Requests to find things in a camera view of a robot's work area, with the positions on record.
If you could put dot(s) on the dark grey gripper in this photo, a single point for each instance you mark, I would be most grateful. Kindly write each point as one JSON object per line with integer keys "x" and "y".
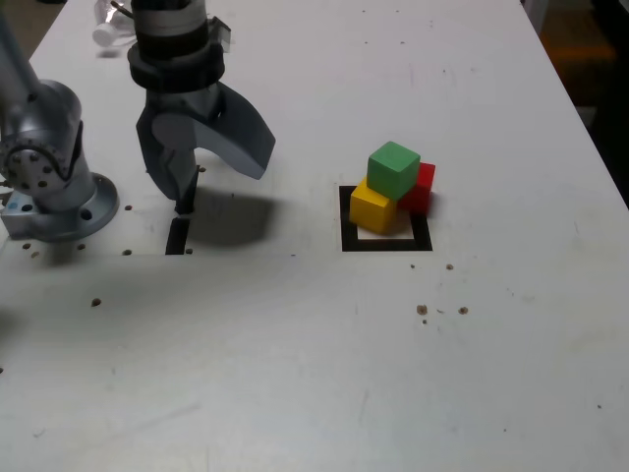
{"x": 182, "y": 100}

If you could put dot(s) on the yellow cube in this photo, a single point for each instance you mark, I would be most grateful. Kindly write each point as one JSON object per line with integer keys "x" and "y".
{"x": 371, "y": 211}

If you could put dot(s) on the green cube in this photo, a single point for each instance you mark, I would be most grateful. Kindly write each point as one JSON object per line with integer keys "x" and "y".
{"x": 393, "y": 169}

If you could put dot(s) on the red cube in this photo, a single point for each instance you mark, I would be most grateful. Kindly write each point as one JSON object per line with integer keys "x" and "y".
{"x": 420, "y": 194}

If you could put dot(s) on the black tape square outline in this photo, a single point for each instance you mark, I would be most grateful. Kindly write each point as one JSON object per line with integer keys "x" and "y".
{"x": 346, "y": 243}

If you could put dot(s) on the black tape strip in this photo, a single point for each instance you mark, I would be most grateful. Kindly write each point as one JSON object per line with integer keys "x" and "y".
{"x": 177, "y": 238}

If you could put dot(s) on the clear plastic bottle, white cap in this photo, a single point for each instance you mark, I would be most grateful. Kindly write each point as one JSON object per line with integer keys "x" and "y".
{"x": 104, "y": 34}

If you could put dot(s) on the small white camera box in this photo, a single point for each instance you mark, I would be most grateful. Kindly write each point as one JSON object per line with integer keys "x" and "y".
{"x": 223, "y": 34}

